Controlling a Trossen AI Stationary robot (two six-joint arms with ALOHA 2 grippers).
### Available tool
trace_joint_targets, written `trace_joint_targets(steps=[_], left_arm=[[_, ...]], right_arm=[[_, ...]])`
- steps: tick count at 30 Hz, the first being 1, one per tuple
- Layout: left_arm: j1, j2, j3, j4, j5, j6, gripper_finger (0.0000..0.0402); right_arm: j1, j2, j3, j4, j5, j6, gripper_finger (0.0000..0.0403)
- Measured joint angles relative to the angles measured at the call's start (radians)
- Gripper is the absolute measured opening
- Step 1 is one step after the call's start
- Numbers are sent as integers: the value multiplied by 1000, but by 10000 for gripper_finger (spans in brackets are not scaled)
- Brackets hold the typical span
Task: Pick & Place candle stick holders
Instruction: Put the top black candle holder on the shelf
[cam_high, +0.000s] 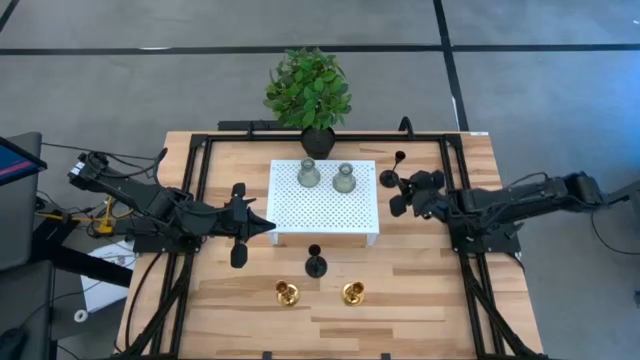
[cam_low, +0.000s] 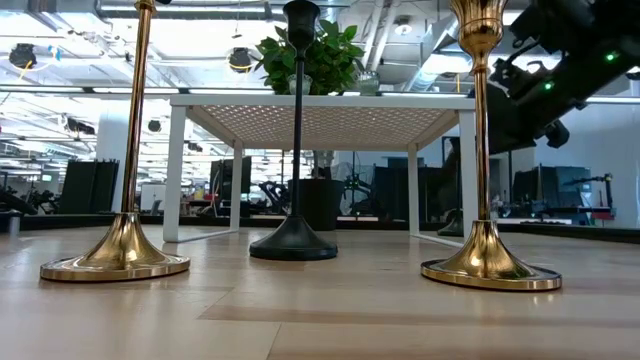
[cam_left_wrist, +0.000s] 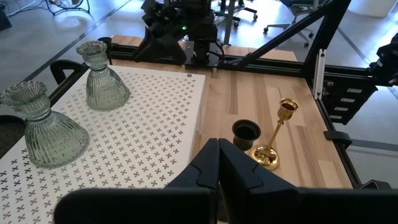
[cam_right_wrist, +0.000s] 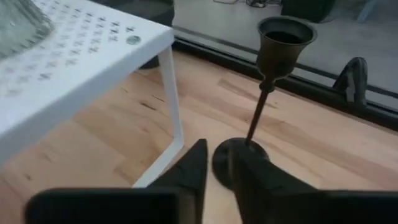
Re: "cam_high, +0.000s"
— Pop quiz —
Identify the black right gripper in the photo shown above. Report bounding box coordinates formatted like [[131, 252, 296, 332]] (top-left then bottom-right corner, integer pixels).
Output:
[[388, 168, 451, 221]]

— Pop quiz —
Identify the black plant pot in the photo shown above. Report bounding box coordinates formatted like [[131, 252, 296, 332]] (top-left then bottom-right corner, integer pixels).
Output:
[[299, 125, 338, 161]]

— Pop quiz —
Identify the black stand leg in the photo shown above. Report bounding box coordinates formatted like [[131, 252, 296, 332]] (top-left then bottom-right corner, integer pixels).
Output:
[[29, 214, 135, 290]]

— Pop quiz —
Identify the black cable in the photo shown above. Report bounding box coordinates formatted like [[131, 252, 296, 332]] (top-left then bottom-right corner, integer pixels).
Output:
[[589, 207, 640, 257]]

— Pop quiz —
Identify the gold candlestick holder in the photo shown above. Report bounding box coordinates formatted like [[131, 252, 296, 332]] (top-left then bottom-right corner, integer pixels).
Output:
[[274, 279, 301, 308], [340, 280, 367, 308]]

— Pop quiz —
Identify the black candlestick holder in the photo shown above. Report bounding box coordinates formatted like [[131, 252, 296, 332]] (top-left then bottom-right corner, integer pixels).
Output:
[[304, 243, 329, 280], [378, 149, 407, 190]]

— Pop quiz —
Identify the blue-screen monitor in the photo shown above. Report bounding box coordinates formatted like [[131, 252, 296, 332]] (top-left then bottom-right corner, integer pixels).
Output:
[[0, 135, 49, 187]]

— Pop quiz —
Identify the white paper box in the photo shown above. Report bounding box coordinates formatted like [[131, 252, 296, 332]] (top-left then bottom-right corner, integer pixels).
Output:
[[79, 239, 137, 314]]

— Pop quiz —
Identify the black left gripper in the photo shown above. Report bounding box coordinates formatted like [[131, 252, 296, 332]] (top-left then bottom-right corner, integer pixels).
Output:
[[219, 182, 277, 270]]

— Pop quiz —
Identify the yellow clamp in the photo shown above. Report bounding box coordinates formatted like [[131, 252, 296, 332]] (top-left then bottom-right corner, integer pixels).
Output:
[[35, 195, 135, 237]]

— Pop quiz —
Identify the black aluminium table frame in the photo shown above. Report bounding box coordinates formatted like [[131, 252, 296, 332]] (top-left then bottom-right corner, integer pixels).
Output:
[[113, 115, 551, 360]]

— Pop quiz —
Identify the green leafy plant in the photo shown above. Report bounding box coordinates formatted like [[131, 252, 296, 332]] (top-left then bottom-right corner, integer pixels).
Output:
[[262, 46, 353, 132]]

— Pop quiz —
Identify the ribbed glass candle holder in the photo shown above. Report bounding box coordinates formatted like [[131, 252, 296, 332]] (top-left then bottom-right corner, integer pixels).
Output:
[[296, 156, 322, 190], [331, 161, 358, 195]]

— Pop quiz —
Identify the white perforated metal shelf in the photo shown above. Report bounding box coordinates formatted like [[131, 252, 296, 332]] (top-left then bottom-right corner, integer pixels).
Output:
[[265, 158, 381, 247]]

